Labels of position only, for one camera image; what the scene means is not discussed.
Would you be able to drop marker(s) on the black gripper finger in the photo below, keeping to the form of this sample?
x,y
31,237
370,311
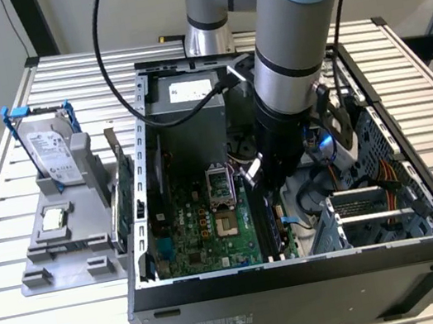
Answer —
x,y
253,169

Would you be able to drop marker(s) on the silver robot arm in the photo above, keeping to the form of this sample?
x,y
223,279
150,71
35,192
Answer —
x,y
290,31

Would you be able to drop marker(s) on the RAM slot with white clips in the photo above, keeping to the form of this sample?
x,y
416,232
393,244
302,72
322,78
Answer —
x,y
256,222

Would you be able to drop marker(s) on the socket locking lever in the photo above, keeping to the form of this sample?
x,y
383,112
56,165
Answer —
x,y
232,186

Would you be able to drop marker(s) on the CPU socket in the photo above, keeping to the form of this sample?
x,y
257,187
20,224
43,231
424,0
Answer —
x,y
226,224

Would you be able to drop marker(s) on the grey power supply unit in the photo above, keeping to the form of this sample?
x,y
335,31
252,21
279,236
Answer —
x,y
192,141

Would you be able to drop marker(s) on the metal disk bay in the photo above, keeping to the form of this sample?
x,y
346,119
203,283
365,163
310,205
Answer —
x,y
357,198

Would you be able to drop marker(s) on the black case fan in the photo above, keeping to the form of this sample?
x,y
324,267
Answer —
x,y
158,172

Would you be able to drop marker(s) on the green motherboard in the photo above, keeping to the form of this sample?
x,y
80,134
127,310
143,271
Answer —
x,y
191,244

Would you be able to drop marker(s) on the green graphics card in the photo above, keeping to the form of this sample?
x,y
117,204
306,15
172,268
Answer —
x,y
124,186

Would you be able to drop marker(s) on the black PC case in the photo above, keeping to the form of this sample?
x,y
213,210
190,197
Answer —
x,y
268,312

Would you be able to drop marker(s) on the yellow black plug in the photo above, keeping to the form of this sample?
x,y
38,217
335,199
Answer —
x,y
162,39

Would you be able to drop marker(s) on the grey parts rack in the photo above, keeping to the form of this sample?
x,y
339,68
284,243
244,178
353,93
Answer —
x,y
88,218

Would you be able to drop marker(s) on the hard disk in blue carrier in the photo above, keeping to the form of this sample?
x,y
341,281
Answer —
x,y
49,153

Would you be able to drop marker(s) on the silver CPU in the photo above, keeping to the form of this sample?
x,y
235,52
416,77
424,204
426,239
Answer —
x,y
54,219

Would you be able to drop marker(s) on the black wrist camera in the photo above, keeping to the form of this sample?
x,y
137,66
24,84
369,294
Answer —
x,y
240,71

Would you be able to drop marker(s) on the black frame post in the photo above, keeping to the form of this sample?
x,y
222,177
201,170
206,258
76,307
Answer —
x,y
34,26

